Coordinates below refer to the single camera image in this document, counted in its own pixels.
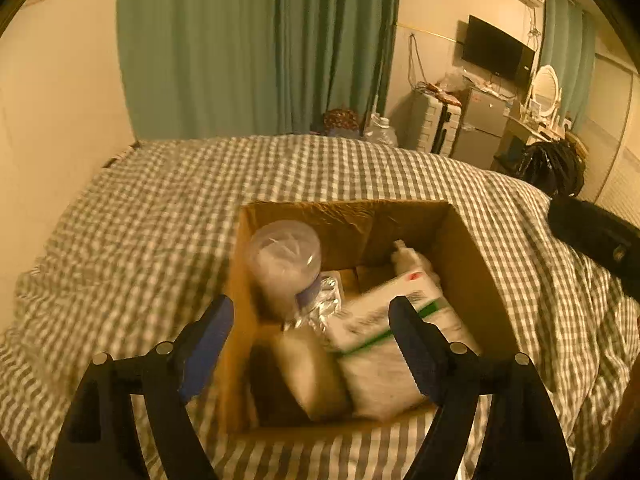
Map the clear cotton swab jar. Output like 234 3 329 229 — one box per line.
247 220 321 318

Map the white louvered closet door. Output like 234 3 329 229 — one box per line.
579 55 640 226

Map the black backpack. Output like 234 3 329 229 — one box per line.
513 141 586 197

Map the wooden dressing table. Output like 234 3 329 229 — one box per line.
490 116 588 176

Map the white oval mirror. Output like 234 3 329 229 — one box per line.
528 65 561 118

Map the gray mini fridge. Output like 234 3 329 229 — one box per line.
451 88 509 169

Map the white tape roll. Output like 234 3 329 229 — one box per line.
248 326 352 427

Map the green window curtain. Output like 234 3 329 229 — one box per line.
540 0 596 131

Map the white suitcase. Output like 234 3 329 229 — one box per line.
404 90 462 157

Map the silver foil blister pack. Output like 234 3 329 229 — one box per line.
283 271 345 335

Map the clear water jug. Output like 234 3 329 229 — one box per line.
362 113 398 148

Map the brown cardboard box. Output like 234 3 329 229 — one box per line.
215 200 518 437

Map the brown patterned cushion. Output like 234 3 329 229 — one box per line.
322 108 360 136

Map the black wall television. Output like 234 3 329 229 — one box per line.
462 15 535 89

